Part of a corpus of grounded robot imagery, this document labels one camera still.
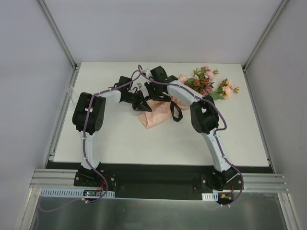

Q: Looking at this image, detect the pink wrapping paper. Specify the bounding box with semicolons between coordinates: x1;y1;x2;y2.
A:
137;73;204;130

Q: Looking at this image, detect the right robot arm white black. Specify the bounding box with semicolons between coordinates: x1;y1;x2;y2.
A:
141;66;239;191

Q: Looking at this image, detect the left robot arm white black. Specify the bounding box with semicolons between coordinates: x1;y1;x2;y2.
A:
72;76;152;186

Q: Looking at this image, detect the clear glass vase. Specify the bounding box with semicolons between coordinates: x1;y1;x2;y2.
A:
64;84;79;107

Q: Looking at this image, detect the artificial flower bouquet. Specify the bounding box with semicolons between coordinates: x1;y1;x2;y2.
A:
180;66;240;100

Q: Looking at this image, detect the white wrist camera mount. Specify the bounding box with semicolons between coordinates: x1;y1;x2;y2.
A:
142;69;152;77

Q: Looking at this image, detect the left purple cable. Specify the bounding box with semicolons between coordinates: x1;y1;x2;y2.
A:
38;64;151;213

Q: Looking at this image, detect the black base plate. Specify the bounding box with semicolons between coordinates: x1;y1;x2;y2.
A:
47;161;273;201

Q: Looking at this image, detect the right aluminium corner post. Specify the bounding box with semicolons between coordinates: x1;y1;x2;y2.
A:
242;0;290;73

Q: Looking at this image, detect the aluminium corner post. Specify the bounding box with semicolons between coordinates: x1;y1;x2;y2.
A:
36;0;78;70
242;0;290;73

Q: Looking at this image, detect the left aluminium corner post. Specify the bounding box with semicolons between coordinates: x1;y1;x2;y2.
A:
36;0;78;70

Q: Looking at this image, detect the right white cable duct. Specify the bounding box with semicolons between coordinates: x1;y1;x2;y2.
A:
201;192;218;202

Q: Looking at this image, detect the white cable duct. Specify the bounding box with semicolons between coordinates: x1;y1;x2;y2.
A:
40;188;104;199
201;192;218;202

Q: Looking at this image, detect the aluminium front rail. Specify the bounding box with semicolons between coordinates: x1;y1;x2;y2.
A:
30;169;290;193

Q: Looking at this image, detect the left white cable duct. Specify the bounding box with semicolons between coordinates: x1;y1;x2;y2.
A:
40;188;104;199

